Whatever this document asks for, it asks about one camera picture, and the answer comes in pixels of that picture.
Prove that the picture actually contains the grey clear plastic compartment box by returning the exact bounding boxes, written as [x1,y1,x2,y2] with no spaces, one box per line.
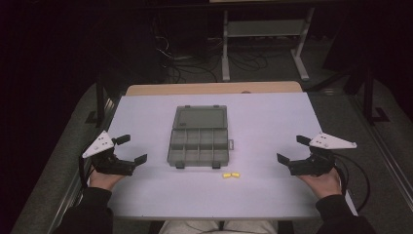
[167,104,236,170]

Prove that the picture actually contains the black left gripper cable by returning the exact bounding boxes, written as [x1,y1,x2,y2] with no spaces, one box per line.
[78,155,95,190]

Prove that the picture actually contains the person's left hand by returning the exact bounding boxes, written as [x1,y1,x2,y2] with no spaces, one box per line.
[89,168,127,192]

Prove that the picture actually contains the light wooden table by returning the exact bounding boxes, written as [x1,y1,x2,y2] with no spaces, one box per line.
[125,81,304,98]

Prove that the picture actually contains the white metal stand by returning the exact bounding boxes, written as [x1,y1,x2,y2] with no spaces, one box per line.
[221,7,317,83]

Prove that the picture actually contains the black floor cables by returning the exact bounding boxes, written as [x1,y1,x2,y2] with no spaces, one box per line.
[152,30,271,84]

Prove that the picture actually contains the black metal stand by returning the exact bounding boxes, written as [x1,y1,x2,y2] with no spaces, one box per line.
[85,72,115,129]
[343,62,392,127]

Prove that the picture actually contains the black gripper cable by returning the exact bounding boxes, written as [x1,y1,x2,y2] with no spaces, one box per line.
[78,155,95,190]
[331,152,371,213]

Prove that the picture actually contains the person's legs in light trousers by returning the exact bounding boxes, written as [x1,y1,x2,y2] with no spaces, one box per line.
[158,219,280,234]

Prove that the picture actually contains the person's right hand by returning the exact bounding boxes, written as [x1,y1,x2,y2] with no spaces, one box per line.
[296,167,343,200]

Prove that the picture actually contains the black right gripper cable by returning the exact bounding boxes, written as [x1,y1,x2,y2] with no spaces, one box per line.
[331,152,371,213]

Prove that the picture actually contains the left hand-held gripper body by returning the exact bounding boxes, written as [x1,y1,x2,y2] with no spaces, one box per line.
[82,130,136,176]

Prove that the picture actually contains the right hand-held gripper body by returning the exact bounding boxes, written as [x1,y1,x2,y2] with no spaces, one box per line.
[286,132,357,177]

